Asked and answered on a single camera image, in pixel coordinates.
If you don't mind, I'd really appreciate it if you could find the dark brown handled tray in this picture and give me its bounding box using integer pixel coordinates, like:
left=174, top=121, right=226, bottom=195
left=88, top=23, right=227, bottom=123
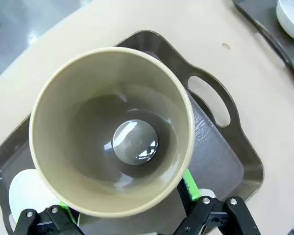
left=231, top=0, right=294, bottom=89
left=0, top=29, right=264, bottom=235

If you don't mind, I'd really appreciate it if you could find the tall brown cup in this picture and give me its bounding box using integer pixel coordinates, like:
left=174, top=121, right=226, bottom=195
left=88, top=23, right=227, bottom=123
left=28, top=46, right=196, bottom=218

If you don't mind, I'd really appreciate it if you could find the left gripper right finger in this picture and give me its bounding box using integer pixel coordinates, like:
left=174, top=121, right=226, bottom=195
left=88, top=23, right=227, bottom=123
left=172, top=168, right=262, bottom=235

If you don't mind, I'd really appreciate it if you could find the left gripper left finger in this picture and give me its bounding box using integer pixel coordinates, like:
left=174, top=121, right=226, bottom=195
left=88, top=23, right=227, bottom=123
left=13, top=200, right=83, bottom=235

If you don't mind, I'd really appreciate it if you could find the pale green bowl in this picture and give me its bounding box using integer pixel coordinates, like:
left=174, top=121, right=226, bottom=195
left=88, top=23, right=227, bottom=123
left=8, top=168, right=64, bottom=222

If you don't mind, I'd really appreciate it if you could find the pale grey bowl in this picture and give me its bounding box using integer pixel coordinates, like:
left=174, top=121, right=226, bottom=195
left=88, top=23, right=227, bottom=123
left=276, top=0, right=294, bottom=42

